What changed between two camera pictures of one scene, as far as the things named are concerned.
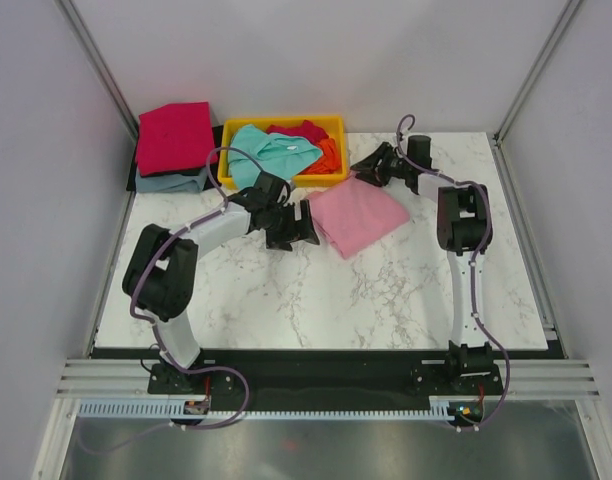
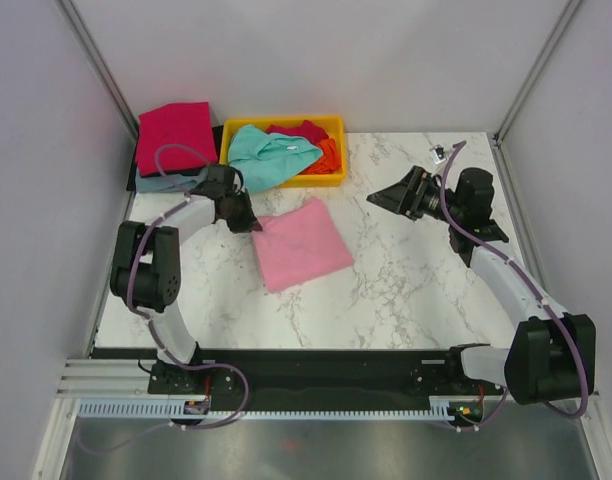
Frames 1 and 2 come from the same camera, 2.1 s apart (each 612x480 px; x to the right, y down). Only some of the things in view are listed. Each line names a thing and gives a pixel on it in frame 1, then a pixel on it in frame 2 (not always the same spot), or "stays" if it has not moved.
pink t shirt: x=355 y=214 to x=299 y=244
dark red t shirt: x=305 y=128 stays
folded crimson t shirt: x=176 y=137 stays
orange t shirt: x=329 y=162 stays
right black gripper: x=372 y=174 to x=406 y=196
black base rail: x=227 y=375 stays
